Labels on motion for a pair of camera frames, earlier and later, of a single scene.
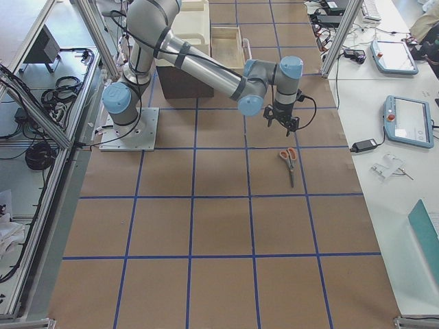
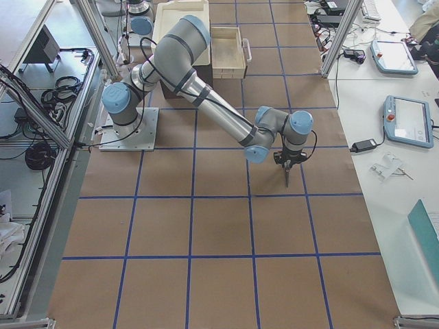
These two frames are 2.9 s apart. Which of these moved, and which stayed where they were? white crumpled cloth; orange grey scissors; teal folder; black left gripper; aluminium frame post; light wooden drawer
Moved: black left gripper; orange grey scissors
Stayed: white crumpled cloth; light wooden drawer; aluminium frame post; teal folder
